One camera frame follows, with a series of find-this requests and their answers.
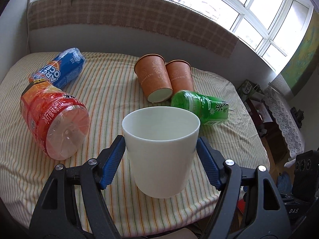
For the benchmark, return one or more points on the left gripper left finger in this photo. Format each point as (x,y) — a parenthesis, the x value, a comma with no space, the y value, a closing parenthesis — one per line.
(71,204)

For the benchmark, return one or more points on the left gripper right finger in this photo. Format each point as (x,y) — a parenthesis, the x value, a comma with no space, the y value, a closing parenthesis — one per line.
(265,215)

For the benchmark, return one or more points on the white plastic cup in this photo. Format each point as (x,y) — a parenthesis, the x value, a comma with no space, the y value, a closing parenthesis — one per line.
(161,146)

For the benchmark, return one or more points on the orange paper cup right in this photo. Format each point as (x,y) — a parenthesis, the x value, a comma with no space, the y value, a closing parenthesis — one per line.
(179,72)

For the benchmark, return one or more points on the orange paper cup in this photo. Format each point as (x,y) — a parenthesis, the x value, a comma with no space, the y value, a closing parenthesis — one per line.
(153,77)
(179,72)

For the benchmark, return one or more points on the orange paper cup left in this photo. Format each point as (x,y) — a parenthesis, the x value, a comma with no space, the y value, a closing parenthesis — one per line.
(153,77)

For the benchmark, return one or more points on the orange lemon drink bottle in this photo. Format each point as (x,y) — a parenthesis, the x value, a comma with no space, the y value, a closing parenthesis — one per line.
(57,121)

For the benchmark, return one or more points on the white lace cloth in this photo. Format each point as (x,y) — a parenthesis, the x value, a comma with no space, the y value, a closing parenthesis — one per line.
(280,109)

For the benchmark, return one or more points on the green tea bottle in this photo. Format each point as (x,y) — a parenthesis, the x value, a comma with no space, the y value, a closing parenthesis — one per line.
(210,110)

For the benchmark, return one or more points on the green paper bag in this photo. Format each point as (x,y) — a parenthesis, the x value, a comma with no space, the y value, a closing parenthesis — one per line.
(249,90)

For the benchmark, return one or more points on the blue drink bottle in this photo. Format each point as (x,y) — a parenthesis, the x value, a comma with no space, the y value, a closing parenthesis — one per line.
(64,68)

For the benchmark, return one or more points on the world map poster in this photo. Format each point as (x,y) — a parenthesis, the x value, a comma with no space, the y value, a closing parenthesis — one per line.
(303,62)

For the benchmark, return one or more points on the brown plaid cloth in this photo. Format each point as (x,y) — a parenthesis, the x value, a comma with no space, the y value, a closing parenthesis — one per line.
(154,16)

